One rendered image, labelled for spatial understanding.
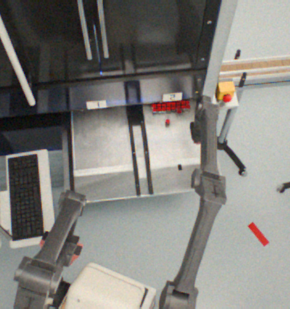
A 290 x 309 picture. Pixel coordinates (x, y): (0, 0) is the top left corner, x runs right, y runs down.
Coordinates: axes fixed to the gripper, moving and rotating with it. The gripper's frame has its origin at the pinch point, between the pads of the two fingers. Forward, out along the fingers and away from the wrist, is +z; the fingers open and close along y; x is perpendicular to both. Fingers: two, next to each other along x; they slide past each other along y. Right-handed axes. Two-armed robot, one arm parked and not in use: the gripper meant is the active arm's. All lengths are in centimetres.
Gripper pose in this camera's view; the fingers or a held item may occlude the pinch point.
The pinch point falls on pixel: (197, 142)
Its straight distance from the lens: 198.7
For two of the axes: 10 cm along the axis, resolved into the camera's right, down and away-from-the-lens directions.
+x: -9.9, 0.9, -0.4
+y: -1.0, -8.3, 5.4
